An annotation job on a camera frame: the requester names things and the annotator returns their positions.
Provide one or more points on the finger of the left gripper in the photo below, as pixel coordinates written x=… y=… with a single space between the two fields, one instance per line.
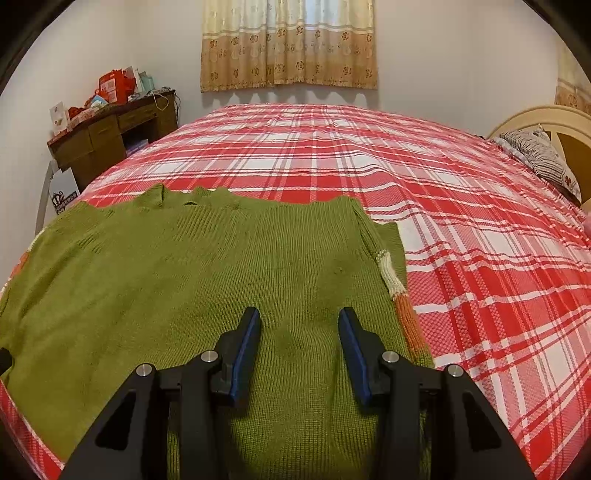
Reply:
x=6 y=360

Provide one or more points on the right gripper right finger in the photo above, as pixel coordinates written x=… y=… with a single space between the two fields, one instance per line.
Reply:
x=424 y=410

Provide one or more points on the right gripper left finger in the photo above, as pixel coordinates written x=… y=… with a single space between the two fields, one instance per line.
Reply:
x=129 y=438

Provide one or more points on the green orange striped knit sweater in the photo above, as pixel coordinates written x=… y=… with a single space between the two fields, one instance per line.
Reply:
x=159 y=278

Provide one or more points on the white printed carton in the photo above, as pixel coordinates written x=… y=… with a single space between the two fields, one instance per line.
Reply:
x=63 y=190

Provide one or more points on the red plaid bed sheet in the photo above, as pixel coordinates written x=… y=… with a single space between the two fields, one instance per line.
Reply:
x=498 y=259

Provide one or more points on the dark wooden desk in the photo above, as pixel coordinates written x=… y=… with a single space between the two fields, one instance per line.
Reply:
x=102 y=141

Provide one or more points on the stacked boxes under desk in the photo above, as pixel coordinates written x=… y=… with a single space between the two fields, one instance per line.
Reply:
x=136 y=146

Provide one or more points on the pink folded blanket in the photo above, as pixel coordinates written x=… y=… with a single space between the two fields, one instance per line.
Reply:
x=587 y=226

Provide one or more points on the white greeting card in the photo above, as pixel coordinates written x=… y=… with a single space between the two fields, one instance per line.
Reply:
x=59 y=118

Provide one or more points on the red gift box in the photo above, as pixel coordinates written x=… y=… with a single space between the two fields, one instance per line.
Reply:
x=116 y=86

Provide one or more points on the grey striped pillow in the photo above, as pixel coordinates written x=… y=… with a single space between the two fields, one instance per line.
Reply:
x=532 y=146

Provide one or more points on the cream wooden headboard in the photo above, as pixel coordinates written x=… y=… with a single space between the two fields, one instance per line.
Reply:
x=569 y=132

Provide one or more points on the beige side curtain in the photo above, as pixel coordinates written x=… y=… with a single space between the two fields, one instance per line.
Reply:
x=573 y=86

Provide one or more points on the beige floral window curtain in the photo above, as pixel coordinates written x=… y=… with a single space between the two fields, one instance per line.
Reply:
x=264 y=44

